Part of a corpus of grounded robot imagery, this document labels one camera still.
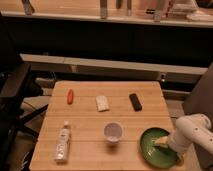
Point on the yellow-tan gripper finger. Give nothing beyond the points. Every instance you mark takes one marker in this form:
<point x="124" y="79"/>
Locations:
<point x="162" y="141"/>

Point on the green ceramic bowl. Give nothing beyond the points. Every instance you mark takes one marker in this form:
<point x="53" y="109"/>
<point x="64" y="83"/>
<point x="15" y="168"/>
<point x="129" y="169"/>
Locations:
<point x="159" y="157"/>

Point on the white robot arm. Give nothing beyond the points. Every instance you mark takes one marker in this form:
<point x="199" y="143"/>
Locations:
<point x="189" y="129"/>

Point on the black rectangular remote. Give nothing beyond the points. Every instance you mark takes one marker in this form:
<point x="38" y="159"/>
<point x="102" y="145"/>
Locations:
<point x="135" y="102"/>

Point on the white folded cloth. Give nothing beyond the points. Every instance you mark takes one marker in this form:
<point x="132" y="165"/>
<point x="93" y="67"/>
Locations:
<point x="102" y="103"/>

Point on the wooden table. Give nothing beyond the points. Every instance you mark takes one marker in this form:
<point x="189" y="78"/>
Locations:
<point x="89" y="150"/>

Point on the clear plastic bottle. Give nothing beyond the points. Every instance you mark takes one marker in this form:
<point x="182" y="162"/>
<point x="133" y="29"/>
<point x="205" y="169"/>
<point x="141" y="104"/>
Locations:
<point x="63" y="143"/>

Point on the orange carrot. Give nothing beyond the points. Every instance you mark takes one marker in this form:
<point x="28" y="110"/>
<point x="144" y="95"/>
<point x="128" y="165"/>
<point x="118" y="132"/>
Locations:
<point x="70" y="97"/>

